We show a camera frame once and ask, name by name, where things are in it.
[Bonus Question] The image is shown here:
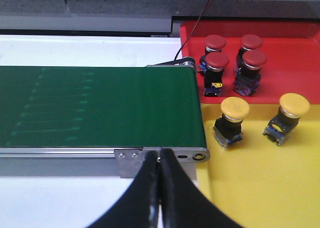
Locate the aluminium conveyor frame rail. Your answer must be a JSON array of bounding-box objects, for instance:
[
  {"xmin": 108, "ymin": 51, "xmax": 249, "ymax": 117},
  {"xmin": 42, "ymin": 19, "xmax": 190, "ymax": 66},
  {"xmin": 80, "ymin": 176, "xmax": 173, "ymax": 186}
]
[{"xmin": 0, "ymin": 146, "xmax": 210, "ymax": 162}]

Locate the yellow mushroom push button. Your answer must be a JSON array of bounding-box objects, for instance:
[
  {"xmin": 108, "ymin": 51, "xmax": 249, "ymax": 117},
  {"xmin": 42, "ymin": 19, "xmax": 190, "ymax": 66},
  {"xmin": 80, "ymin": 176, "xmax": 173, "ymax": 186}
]
[
  {"xmin": 213, "ymin": 97, "xmax": 250, "ymax": 149},
  {"xmin": 263, "ymin": 93, "xmax": 311, "ymax": 146}
]

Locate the red mushroom push button top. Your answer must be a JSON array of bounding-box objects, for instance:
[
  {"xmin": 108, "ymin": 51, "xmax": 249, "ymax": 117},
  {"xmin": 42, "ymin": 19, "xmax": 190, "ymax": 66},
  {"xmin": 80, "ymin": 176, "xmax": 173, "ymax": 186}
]
[{"xmin": 233, "ymin": 50, "xmax": 267, "ymax": 97}]

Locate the yellow plastic tray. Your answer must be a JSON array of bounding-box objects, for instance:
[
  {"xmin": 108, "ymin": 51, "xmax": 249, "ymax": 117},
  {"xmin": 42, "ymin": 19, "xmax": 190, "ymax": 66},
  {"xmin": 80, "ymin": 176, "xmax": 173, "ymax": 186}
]
[{"xmin": 196, "ymin": 104, "xmax": 320, "ymax": 227}]

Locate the grey stone counter slab right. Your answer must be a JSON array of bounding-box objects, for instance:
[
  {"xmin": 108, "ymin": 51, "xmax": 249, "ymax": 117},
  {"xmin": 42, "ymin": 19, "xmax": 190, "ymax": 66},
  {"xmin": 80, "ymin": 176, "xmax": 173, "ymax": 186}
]
[{"xmin": 66, "ymin": 0, "xmax": 320, "ymax": 19}]

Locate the grey stone counter slab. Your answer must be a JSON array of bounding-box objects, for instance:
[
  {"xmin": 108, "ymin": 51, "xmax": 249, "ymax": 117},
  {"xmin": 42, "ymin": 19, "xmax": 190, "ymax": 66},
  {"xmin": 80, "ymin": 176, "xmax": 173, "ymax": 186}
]
[
  {"xmin": 0, "ymin": 0, "xmax": 67, "ymax": 17},
  {"xmin": 66, "ymin": 0, "xmax": 320, "ymax": 19}
]

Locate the conveyor end roller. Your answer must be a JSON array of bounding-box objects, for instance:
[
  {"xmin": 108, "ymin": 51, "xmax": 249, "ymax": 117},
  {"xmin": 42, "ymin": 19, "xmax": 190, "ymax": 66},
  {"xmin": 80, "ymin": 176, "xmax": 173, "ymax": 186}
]
[{"xmin": 148, "ymin": 57, "xmax": 196, "ymax": 69}]

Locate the red plastic tray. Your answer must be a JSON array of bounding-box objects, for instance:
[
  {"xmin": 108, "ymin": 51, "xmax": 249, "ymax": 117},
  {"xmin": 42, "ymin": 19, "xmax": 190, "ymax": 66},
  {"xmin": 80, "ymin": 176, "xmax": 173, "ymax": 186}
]
[{"xmin": 180, "ymin": 20, "xmax": 320, "ymax": 104}]

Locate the red mushroom push button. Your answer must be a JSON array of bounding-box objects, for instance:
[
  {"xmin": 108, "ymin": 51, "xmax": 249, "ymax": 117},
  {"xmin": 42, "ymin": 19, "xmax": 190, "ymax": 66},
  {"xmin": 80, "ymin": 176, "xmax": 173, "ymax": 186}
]
[
  {"xmin": 233, "ymin": 34, "xmax": 263, "ymax": 74},
  {"xmin": 199, "ymin": 52, "xmax": 229, "ymax": 97},
  {"xmin": 204, "ymin": 35, "xmax": 227, "ymax": 55},
  {"xmin": 233, "ymin": 50, "xmax": 267, "ymax": 97}
]

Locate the steel conveyor mounting bracket right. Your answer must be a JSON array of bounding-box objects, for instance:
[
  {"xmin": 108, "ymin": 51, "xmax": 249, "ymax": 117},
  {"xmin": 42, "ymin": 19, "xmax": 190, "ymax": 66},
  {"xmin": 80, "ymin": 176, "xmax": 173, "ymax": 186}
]
[{"xmin": 114, "ymin": 148, "xmax": 144, "ymax": 178}]

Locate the green conveyor belt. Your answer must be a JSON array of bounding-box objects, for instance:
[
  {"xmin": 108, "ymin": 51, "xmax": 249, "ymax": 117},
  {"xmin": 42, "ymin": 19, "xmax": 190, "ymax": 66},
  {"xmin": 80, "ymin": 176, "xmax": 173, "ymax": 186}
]
[{"xmin": 0, "ymin": 66, "xmax": 206, "ymax": 148}]

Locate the grey stone counter slab left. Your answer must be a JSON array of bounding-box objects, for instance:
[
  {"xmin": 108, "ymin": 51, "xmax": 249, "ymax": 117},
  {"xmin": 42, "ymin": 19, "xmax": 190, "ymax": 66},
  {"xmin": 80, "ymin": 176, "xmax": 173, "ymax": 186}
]
[{"xmin": 0, "ymin": 0, "xmax": 67, "ymax": 17}]

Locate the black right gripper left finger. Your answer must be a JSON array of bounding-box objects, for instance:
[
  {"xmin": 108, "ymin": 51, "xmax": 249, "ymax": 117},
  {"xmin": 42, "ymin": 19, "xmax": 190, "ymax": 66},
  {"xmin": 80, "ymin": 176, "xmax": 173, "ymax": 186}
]
[{"xmin": 89, "ymin": 151, "xmax": 159, "ymax": 227}]

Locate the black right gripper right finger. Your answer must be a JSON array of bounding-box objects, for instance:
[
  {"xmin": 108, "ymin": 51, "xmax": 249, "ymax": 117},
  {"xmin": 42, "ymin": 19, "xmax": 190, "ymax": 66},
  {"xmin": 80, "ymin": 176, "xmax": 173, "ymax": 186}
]
[{"xmin": 159, "ymin": 149, "xmax": 241, "ymax": 227}]

